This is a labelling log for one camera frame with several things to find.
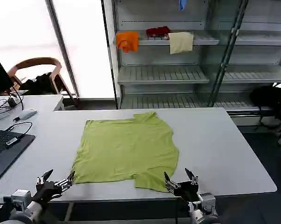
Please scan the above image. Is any brown wooden chair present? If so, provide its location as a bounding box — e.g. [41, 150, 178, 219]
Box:
[7, 57, 75, 99]

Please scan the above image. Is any dark grey laptop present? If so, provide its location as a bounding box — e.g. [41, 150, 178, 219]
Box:
[0, 123, 36, 187]

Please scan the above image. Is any black laptop cable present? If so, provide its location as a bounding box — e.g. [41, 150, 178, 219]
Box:
[6, 122, 33, 143]

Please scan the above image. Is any black monitor cable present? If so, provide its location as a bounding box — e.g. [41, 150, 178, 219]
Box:
[11, 85, 24, 111]

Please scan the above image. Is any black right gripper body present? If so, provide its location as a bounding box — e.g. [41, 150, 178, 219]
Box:
[174, 182, 200, 203]

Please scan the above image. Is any grey metal shelf with cloths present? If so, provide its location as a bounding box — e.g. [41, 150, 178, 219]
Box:
[102, 0, 220, 110]

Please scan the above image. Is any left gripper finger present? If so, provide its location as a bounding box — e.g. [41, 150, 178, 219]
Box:
[36, 169, 54, 186]
[54, 171, 75, 191]

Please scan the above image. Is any black bag on chair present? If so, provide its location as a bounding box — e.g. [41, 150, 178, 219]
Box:
[20, 72, 62, 95]

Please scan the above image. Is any black backpack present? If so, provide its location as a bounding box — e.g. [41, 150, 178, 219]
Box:
[250, 85, 281, 128]

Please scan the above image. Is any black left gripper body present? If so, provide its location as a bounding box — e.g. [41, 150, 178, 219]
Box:
[32, 181, 63, 208]

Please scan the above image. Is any lime green t-shirt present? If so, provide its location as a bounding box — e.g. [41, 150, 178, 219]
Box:
[71, 112, 180, 193]

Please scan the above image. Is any grey shelf behind glass door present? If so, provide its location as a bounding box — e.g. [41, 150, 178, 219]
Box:
[200, 0, 281, 114]

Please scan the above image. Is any grey window post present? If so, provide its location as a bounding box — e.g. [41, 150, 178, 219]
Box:
[45, 0, 80, 98]

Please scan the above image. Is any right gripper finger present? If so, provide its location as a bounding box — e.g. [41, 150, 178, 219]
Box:
[185, 168, 199, 185]
[164, 172, 181, 193]

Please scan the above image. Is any white computer mouse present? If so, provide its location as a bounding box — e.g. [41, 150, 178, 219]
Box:
[19, 109, 38, 120]

